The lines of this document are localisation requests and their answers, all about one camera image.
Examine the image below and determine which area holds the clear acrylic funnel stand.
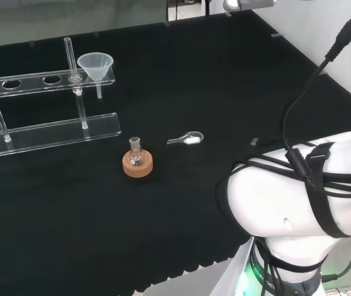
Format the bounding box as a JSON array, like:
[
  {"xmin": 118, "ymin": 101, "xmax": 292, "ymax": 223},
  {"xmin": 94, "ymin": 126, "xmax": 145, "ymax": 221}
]
[{"xmin": 0, "ymin": 36, "xmax": 123, "ymax": 160}]

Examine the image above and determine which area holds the brown cork ring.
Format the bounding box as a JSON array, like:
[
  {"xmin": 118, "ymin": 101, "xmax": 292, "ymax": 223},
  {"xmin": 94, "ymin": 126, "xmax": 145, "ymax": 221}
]
[{"xmin": 122, "ymin": 150, "xmax": 154, "ymax": 178}]

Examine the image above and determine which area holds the glass weighing funnel with powder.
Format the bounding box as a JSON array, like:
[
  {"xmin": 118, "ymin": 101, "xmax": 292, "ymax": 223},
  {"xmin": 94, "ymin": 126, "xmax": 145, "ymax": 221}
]
[{"xmin": 167, "ymin": 130, "xmax": 205, "ymax": 146}]

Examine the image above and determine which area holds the small glass round-bottom flask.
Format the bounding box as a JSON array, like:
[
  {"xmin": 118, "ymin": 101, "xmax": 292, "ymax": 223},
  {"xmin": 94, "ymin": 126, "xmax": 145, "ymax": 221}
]
[{"xmin": 126, "ymin": 137, "xmax": 148, "ymax": 169}]

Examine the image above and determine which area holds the grey cable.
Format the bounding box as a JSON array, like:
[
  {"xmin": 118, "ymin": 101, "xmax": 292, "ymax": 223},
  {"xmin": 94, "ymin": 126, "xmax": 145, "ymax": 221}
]
[{"xmin": 322, "ymin": 236, "xmax": 351, "ymax": 282}]

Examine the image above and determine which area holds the black bench cloth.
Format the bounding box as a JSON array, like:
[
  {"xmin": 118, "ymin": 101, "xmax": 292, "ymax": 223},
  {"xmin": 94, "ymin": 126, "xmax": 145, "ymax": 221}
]
[{"xmin": 0, "ymin": 9, "xmax": 351, "ymax": 294}]

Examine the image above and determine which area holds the grey white camera housing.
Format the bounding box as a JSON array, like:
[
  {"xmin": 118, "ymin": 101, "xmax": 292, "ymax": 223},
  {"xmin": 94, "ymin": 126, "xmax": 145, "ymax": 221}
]
[{"xmin": 223, "ymin": 0, "xmax": 279, "ymax": 12}]

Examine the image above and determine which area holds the translucent plastic funnel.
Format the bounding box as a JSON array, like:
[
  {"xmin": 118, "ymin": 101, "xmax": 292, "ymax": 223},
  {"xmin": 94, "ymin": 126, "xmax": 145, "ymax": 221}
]
[{"xmin": 76, "ymin": 52, "xmax": 115, "ymax": 99}]

